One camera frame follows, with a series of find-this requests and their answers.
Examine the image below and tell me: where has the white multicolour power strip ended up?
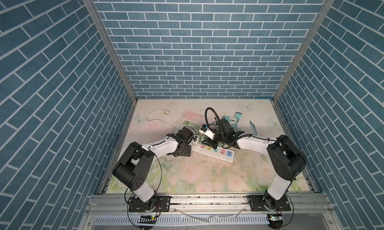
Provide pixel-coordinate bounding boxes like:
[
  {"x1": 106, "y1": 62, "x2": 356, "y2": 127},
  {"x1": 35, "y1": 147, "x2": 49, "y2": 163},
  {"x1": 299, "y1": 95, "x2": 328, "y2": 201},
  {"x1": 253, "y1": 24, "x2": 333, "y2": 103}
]
[{"x1": 191, "y1": 140, "x2": 235, "y2": 163}]

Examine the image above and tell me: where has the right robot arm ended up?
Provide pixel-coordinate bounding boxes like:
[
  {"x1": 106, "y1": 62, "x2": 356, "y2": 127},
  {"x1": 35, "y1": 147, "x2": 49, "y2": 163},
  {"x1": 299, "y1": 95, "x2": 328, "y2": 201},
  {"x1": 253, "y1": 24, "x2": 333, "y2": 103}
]
[{"x1": 199, "y1": 119, "x2": 307, "y2": 211}]

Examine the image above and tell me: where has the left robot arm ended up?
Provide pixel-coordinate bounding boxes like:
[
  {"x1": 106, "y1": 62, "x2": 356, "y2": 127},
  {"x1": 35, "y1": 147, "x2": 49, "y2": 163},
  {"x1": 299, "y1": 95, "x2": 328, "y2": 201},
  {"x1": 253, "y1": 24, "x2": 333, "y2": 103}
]
[{"x1": 113, "y1": 127, "x2": 196, "y2": 212}]

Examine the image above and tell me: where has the large teal charger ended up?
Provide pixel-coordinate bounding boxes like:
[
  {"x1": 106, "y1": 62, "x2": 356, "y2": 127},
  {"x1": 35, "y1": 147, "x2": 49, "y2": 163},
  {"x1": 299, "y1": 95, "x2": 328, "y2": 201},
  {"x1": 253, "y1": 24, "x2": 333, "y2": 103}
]
[{"x1": 235, "y1": 112, "x2": 242, "y2": 121}]

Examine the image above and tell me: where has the white power strip cord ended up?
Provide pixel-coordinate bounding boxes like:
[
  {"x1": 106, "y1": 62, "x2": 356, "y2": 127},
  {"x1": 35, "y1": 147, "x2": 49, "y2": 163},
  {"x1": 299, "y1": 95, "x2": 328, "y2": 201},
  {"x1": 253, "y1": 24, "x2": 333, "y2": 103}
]
[{"x1": 146, "y1": 109, "x2": 178, "y2": 132}]

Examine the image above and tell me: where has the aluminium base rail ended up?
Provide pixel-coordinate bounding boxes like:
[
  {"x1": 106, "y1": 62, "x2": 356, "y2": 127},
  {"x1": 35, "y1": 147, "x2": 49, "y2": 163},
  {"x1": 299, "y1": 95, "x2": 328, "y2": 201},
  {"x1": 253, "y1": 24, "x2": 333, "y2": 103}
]
[{"x1": 80, "y1": 193, "x2": 342, "y2": 230}]

